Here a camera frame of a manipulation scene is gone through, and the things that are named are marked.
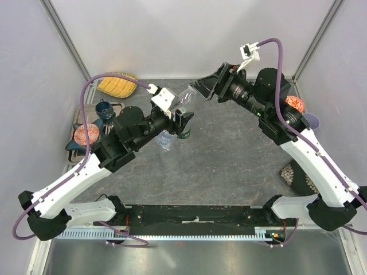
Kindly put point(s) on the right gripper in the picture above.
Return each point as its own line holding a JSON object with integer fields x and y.
{"x": 225, "y": 76}

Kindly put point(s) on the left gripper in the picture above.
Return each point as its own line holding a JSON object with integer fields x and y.
{"x": 175, "y": 127}

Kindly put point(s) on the green label bottle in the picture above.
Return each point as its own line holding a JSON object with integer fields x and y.
{"x": 185, "y": 134}

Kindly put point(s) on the red label clear bottle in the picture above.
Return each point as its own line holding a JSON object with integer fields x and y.
{"x": 186, "y": 100}

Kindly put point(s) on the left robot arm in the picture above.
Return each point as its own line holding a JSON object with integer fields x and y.
{"x": 50, "y": 211}

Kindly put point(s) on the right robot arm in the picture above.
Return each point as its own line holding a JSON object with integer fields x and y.
{"x": 338, "y": 198}

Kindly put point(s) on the blue label bottle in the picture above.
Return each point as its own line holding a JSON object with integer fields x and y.
{"x": 165, "y": 140}

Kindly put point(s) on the clear bottle blue-white cap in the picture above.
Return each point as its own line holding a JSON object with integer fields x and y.
{"x": 168, "y": 157}

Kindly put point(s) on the yellow woven plate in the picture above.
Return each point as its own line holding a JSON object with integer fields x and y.
{"x": 117, "y": 87}

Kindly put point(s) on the dark blue teacup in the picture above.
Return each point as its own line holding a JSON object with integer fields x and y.
{"x": 105, "y": 110}

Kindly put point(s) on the orange patterned bowl left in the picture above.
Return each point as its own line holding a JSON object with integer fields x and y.
{"x": 86, "y": 135}

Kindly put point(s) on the orange patterned bowl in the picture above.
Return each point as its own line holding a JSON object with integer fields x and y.
{"x": 296, "y": 103}
{"x": 86, "y": 135}

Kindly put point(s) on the orange patterned bowl right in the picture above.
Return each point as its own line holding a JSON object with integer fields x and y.
{"x": 296, "y": 103}

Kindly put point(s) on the black base bar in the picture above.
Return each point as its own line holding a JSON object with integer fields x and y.
{"x": 200, "y": 220}

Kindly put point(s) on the blue star plate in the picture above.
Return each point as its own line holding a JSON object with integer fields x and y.
{"x": 73, "y": 146}

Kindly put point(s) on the purple cup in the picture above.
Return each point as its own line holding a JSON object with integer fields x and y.
{"x": 313, "y": 120}

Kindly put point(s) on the dark patterned pouch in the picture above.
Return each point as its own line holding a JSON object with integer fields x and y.
{"x": 297, "y": 179}

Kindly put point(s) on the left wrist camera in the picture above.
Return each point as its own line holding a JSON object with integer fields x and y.
{"x": 163, "y": 98}

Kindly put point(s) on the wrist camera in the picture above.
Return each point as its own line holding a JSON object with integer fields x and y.
{"x": 249, "y": 53}
{"x": 163, "y": 98}

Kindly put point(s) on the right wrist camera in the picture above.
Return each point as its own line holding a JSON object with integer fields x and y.
{"x": 249, "y": 53}

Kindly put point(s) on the slotted cable duct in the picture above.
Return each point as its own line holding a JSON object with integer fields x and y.
{"x": 100, "y": 233}

